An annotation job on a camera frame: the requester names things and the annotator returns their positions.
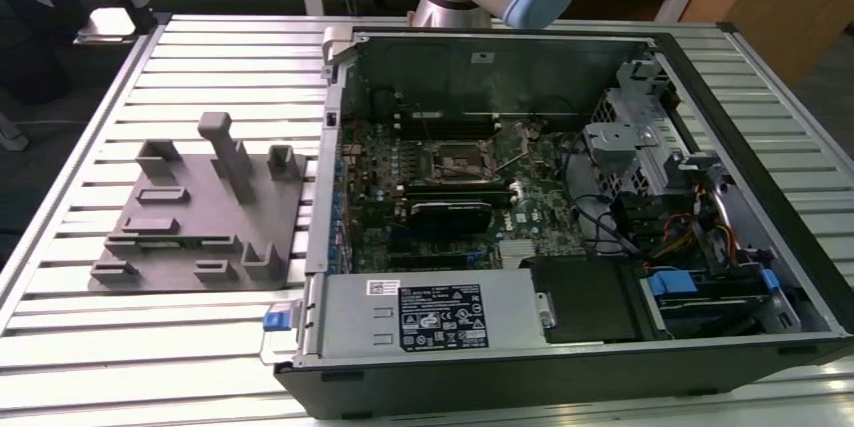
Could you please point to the CPU socket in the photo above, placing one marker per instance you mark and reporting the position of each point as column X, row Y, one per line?
column 463, row 164

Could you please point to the black office chair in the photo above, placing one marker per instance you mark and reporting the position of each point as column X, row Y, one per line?
column 40, row 47

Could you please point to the white chair leg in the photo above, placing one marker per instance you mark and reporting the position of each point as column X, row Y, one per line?
column 9, row 134

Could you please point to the grey parts rack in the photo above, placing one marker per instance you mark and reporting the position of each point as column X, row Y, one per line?
column 207, row 227

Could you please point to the certification sticker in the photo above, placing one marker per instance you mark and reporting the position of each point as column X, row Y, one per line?
column 480, row 58

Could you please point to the black RAM slot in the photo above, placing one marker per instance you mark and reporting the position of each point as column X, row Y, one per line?
column 460, row 195
column 447, row 134
column 460, row 190
column 503, row 200
column 447, row 117
column 460, row 186
column 447, row 123
column 447, row 128

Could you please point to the green RAM stick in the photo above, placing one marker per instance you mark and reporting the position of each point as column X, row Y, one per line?
column 167, row 244

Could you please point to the black graphics card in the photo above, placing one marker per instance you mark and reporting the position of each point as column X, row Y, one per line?
column 450, row 219

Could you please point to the blue plastic latch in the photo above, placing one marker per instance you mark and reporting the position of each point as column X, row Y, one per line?
column 276, row 322

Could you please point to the silver power supply unit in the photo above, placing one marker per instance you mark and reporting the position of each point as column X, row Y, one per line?
column 354, row 307

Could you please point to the green motherboard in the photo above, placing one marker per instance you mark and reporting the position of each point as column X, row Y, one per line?
column 540, row 197

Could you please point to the silver metal drive cage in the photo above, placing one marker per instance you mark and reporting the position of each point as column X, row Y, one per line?
column 614, row 139

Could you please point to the silver chipset heatsink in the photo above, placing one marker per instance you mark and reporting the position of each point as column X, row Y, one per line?
column 519, row 253

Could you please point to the black plastic shroud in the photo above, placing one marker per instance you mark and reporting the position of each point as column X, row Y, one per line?
column 587, row 297

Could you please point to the blue disk carrier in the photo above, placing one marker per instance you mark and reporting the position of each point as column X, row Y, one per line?
column 670, row 284

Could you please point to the black PC case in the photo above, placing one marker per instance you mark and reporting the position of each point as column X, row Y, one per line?
column 547, row 387

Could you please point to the blue plastic tab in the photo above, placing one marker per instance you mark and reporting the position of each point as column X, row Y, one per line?
column 770, row 281

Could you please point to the silver disk bay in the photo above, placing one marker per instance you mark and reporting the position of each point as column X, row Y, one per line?
column 787, row 319

